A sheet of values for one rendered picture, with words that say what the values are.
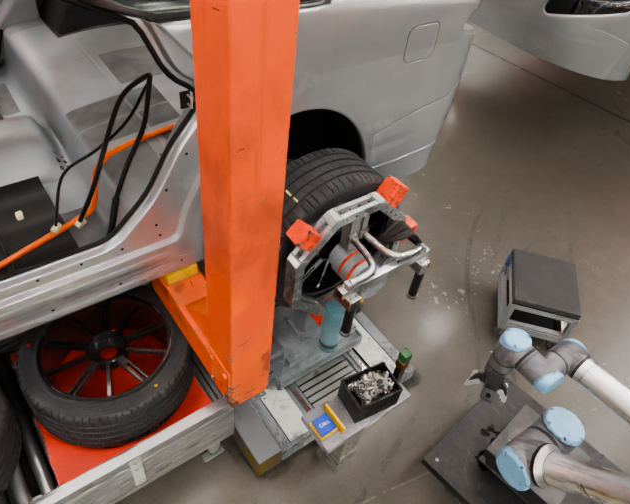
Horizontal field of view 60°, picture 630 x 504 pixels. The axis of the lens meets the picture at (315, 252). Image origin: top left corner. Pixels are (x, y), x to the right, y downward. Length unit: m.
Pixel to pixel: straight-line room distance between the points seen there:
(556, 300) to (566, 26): 1.86
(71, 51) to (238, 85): 2.01
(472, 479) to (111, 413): 1.40
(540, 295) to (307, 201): 1.54
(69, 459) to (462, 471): 1.52
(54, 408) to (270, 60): 1.54
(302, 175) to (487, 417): 1.31
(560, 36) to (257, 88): 3.15
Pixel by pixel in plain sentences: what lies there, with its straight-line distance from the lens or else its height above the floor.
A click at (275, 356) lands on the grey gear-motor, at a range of 2.40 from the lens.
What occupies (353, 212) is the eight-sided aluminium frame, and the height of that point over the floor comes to 1.12.
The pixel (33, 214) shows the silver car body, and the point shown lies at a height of 0.80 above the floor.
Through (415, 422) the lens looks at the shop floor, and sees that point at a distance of 2.81.
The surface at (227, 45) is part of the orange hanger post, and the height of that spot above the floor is 1.91.
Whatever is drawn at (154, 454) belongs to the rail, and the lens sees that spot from 2.29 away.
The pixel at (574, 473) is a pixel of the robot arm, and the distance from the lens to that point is 2.03.
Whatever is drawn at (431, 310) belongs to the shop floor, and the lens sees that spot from 3.22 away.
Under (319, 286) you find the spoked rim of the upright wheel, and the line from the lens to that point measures 2.36.
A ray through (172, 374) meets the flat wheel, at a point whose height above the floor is 0.50.
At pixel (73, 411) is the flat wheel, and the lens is 2.23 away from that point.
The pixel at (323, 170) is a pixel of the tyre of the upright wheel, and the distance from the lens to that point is 2.03.
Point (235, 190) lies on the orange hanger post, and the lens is 1.32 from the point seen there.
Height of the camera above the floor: 2.40
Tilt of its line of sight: 46 degrees down
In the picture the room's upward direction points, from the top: 9 degrees clockwise
